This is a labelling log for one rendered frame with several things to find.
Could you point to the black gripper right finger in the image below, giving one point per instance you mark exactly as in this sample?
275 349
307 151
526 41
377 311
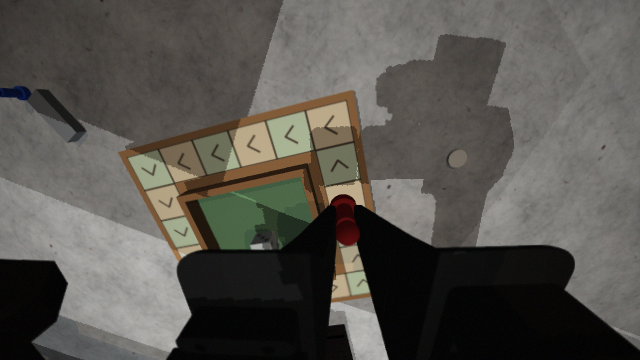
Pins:
409 280

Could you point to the white flat round disc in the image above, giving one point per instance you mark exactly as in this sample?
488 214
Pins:
456 158

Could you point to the white die with black pips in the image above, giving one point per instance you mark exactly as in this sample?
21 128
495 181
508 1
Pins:
265 240

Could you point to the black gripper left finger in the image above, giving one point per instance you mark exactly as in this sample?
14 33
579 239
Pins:
298 276

